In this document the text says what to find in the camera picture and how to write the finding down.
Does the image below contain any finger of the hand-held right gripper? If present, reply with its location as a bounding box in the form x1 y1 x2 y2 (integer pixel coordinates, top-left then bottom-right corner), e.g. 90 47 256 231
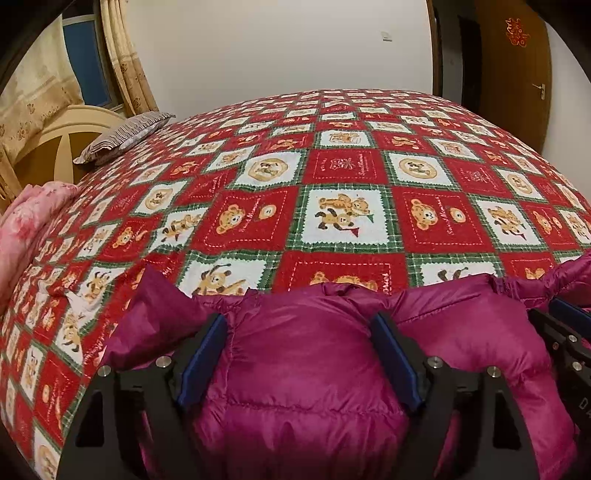
527 308 591 398
551 296 591 326

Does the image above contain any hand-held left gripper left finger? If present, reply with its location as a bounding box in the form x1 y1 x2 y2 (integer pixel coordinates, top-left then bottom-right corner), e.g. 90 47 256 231
58 314 229 480

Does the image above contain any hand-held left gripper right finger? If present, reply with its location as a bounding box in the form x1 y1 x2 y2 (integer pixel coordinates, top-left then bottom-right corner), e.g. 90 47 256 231
370 311 541 480

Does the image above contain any magenta puffer jacket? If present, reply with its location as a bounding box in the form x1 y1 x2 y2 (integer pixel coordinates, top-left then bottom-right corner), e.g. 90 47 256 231
99 261 591 480

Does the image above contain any red bear-print bedspread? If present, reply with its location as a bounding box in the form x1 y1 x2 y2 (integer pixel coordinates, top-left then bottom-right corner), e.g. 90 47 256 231
0 89 591 480

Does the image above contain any pink floral folded blanket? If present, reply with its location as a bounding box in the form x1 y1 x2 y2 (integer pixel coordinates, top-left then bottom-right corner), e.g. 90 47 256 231
0 181 79 315

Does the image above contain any brown wooden door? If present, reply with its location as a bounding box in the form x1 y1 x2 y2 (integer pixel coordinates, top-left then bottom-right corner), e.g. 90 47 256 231
475 0 553 153

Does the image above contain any striped pillow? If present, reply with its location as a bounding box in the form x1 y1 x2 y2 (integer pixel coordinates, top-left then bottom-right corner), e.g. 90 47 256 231
73 112 175 166

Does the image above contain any cream wooden headboard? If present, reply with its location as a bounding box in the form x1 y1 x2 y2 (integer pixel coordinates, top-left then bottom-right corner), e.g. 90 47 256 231
0 105 126 213

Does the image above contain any red paper door decoration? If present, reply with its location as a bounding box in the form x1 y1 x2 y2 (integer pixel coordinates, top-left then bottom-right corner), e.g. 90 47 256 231
504 17 527 47

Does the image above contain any beige patterned curtain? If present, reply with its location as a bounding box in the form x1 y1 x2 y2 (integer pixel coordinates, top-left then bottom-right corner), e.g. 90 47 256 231
99 0 160 116
0 18 86 199

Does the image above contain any window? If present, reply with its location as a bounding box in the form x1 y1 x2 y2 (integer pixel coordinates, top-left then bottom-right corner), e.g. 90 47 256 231
62 16 123 112

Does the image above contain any dark wooden door frame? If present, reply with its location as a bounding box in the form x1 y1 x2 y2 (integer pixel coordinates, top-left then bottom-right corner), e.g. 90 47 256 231
427 0 481 100

